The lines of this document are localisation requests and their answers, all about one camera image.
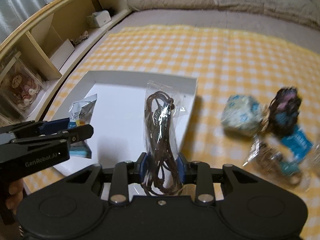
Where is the white blue snack packet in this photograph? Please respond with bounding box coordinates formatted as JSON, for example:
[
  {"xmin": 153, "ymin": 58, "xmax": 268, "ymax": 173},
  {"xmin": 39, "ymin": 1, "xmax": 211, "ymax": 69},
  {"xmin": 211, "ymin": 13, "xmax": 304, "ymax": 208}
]
[{"xmin": 67, "ymin": 93, "xmax": 98, "ymax": 159}]

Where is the bag of tan cord necklace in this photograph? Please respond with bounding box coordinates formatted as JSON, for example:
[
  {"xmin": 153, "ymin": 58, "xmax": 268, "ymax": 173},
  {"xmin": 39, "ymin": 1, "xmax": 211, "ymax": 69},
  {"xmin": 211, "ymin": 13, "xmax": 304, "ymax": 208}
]
[{"xmin": 242, "ymin": 135, "xmax": 310, "ymax": 190}]

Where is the floral fabric pouch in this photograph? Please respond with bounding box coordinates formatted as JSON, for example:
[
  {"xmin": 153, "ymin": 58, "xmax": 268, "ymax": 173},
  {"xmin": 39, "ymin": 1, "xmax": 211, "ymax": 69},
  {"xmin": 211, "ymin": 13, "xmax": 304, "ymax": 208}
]
[{"xmin": 221, "ymin": 94, "xmax": 263, "ymax": 137}]

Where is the bag of dark brown cord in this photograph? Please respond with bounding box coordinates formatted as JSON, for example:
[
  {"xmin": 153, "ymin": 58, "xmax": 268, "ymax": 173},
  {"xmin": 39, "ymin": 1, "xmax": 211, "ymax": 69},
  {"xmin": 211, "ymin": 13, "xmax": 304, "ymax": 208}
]
[{"xmin": 141, "ymin": 81, "xmax": 184, "ymax": 196}]

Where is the dark crocheted yarn piece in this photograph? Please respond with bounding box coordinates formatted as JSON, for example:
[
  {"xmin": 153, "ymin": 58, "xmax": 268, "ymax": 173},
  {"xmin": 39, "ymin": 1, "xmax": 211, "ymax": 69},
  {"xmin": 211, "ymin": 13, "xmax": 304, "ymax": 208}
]
[{"xmin": 267, "ymin": 87, "xmax": 302, "ymax": 138}]

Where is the blue headset cover packet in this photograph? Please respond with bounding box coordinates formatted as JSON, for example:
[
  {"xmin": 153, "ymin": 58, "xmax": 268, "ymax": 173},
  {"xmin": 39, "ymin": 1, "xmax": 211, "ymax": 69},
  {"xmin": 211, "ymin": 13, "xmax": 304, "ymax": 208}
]
[{"xmin": 280, "ymin": 125, "xmax": 313, "ymax": 163}]

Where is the bag of white rubber bands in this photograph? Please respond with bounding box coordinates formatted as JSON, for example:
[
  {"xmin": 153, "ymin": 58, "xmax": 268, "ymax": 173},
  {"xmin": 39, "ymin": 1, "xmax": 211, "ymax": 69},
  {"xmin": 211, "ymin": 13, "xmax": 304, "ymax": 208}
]
[{"xmin": 300, "ymin": 141, "xmax": 319, "ymax": 191}]

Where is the person's left hand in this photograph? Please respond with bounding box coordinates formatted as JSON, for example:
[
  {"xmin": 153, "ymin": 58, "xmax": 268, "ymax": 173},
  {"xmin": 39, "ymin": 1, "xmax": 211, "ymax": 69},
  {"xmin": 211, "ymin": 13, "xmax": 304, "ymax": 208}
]
[{"xmin": 5, "ymin": 179, "xmax": 24, "ymax": 212}]

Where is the white shallow cardboard box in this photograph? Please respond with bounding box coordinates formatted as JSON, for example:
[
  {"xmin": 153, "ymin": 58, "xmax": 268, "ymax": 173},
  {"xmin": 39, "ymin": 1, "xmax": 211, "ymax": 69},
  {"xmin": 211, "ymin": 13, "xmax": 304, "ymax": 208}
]
[{"xmin": 53, "ymin": 71, "xmax": 197, "ymax": 176}]

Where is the clear case with floral item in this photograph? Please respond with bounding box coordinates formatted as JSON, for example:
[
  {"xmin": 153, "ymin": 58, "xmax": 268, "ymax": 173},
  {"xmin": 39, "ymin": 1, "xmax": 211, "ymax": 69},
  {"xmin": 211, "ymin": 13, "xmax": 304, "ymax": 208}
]
[{"xmin": 1, "ymin": 49, "xmax": 48, "ymax": 118}]

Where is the white flat box on shelf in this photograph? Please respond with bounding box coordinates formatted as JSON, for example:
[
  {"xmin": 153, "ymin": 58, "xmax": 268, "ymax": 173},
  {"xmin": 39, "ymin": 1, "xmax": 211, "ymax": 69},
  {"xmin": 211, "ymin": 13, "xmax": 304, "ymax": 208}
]
[{"xmin": 49, "ymin": 39, "xmax": 75, "ymax": 70}]

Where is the wooden low shelf unit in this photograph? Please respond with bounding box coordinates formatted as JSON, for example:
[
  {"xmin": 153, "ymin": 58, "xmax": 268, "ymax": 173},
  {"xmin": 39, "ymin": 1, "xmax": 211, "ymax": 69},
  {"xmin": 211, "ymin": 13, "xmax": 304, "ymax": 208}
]
[{"xmin": 1, "ymin": 0, "xmax": 130, "ymax": 126}]

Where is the small braided trinket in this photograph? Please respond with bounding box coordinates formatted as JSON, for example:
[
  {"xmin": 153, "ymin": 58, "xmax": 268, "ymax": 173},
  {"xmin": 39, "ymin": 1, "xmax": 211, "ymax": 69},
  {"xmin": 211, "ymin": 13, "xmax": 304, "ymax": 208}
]
[{"xmin": 70, "ymin": 31, "xmax": 89, "ymax": 47}]

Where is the yellow white checkered cloth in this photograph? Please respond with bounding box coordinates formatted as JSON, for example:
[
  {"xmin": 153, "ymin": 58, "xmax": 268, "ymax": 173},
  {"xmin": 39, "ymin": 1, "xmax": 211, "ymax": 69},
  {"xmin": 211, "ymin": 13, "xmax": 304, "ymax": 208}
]
[{"xmin": 22, "ymin": 24, "xmax": 320, "ymax": 240}]

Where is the white tissue box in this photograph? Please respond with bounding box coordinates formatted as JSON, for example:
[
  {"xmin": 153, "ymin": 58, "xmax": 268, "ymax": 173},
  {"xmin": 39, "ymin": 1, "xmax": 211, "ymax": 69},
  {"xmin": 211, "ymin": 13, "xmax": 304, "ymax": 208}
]
[{"xmin": 86, "ymin": 10, "xmax": 111, "ymax": 28}]

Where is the beige folded mattress pad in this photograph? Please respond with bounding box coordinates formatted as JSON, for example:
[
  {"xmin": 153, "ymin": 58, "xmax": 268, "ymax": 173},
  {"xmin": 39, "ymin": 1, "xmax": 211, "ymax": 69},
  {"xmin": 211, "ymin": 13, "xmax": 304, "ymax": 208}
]
[{"xmin": 127, "ymin": 0, "xmax": 273, "ymax": 12}]

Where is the grey bed sheet mattress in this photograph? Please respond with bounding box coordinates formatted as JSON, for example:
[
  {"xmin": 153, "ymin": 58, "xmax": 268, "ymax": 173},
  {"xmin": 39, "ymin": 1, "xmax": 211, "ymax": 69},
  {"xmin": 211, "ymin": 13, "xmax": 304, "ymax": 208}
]
[{"xmin": 110, "ymin": 10, "xmax": 320, "ymax": 53}]

